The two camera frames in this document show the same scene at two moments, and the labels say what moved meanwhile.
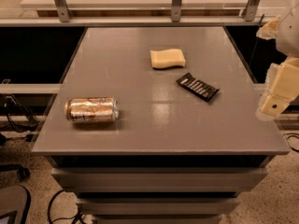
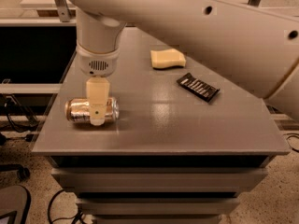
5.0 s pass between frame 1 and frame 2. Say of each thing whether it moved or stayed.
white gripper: moved
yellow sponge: stayed
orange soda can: stayed
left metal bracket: stayed
